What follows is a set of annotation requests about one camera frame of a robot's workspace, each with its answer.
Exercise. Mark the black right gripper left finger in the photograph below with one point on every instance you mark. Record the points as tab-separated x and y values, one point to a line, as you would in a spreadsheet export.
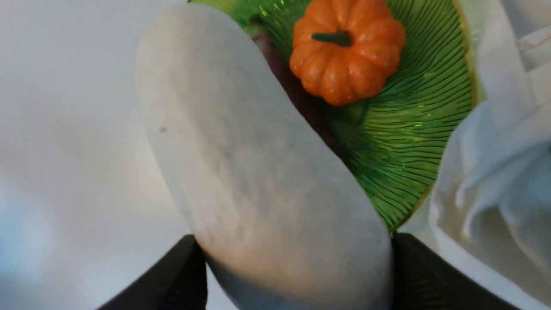
178	281

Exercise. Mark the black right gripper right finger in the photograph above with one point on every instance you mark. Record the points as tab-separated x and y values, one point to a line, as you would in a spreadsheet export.
425	281

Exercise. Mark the white radish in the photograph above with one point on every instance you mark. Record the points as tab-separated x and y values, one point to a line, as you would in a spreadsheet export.
283	223

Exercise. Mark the white cloth tote bag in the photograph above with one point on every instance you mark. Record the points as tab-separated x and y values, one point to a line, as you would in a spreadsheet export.
488	214

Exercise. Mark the green ribbed glass plate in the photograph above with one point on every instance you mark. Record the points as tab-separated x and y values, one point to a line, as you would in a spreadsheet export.
394	140

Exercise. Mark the small orange pumpkin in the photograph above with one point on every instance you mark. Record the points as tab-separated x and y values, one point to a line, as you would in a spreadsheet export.
345	50

